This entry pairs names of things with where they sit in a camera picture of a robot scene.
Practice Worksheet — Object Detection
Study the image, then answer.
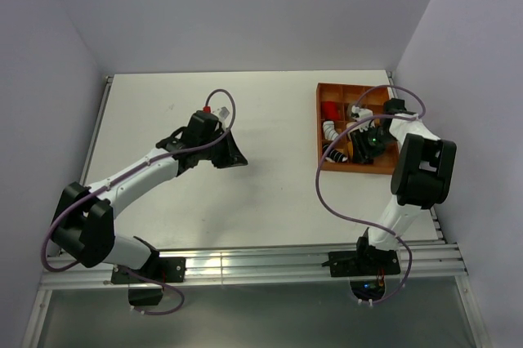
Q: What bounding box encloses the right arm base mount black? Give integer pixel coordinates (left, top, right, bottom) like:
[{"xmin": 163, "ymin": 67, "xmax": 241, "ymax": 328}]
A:
[{"xmin": 321, "ymin": 250, "xmax": 401, "ymax": 301}]

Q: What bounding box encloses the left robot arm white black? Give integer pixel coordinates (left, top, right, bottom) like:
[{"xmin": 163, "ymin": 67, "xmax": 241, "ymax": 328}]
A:
[{"xmin": 47, "ymin": 107, "xmax": 248, "ymax": 282}]

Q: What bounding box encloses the red rolled sock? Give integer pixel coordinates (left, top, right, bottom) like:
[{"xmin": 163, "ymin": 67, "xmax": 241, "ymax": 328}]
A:
[{"xmin": 320, "ymin": 100, "xmax": 340, "ymax": 122}]

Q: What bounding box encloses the aluminium front rail frame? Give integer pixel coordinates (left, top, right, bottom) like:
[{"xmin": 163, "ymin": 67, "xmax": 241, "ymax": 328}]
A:
[{"xmin": 21, "ymin": 239, "xmax": 492, "ymax": 347}]

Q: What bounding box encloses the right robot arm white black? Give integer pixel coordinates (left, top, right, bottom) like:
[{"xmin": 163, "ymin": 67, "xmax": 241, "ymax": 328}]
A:
[{"xmin": 349, "ymin": 98, "xmax": 457, "ymax": 274}]

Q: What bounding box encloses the black white striped sock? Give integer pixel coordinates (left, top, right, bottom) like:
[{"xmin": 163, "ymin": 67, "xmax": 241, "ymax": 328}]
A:
[{"xmin": 325, "ymin": 149, "xmax": 350, "ymax": 163}]

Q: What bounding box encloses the white grey striped rolled sock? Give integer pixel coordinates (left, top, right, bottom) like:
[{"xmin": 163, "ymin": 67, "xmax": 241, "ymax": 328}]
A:
[{"xmin": 322, "ymin": 120, "xmax": 340, "ymax": 141}]

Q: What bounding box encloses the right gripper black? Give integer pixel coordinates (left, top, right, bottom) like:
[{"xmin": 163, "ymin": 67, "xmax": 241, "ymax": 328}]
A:
[{"xmin": 350, "ymin": 125, "xmax": 399, "ymax": 165}]

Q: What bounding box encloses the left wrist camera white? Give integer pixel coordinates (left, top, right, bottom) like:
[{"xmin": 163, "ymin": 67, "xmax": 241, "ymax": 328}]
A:
[{"xmin": 203, "ymin": 106, "xmax": 230, "ymax": 122}]

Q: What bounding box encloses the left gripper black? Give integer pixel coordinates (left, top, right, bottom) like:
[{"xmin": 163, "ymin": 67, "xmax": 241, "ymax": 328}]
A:
[{"xmin": 199, "ymin": 128, "xmax": 248, "ymax": 169}]

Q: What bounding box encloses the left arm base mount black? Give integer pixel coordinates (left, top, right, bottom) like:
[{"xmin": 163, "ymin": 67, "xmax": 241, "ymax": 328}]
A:
[{"xmin": 110, "ymin": 257, "xmax": 186, "ymax": 312}]

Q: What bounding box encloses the orange compartment tray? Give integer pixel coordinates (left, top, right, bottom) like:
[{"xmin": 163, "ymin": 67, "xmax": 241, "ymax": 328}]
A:
[{"xmin": 316, "ymin": 83, "xmax": 399, "ymax": 175}]

